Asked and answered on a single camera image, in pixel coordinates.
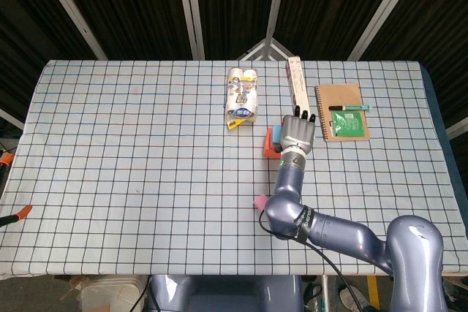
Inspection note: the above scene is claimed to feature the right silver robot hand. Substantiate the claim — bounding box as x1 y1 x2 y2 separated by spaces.
272 105 317 153

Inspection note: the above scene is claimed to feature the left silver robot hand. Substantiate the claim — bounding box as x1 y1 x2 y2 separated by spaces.
0 153 33 227

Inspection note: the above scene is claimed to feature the pink foam cube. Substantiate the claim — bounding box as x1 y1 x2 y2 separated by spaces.
253 194 270 213

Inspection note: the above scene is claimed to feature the orange foam cube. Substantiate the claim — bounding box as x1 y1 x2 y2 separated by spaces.
263 127 283 159

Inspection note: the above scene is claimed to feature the green sachet packet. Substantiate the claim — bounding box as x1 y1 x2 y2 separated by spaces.
331 111 366 137

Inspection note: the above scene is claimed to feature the long white cardboard box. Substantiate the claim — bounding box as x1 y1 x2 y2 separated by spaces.
285 56 314 118

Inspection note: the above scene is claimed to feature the brown spiral notebook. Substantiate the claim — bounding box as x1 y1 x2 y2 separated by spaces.
314 83 371 143

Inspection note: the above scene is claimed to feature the green marker pen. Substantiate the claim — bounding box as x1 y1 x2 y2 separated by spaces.
328 104 370 112

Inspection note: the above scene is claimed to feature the white plastic bin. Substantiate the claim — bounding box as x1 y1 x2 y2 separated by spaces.
80 277 147 312

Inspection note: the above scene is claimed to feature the checked light blue tablecloth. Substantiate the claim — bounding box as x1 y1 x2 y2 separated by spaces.
0 58 468 278

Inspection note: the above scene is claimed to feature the dark blue table cover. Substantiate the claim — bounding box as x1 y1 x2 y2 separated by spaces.
419 64 467 196

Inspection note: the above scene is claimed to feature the white metal table leg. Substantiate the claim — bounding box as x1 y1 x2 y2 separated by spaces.
321 274 330 312

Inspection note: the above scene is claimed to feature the white shoe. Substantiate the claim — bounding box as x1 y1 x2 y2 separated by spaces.
339 287 369 309

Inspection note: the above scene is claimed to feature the grey-blue robot torso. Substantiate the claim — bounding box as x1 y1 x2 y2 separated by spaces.
148 274 304 312

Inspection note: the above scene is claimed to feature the white metal frame post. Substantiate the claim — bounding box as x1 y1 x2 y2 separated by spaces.
0 108 26 131
445 117 468 140
263 0 290 60
174 0 205 60
347 0 427 61
33 0 109 61

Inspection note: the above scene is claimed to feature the triangular metal frame bracket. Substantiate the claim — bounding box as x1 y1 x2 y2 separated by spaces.
236 37 294 61

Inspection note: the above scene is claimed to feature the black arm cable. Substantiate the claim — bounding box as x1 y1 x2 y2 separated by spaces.
258 211 366 312

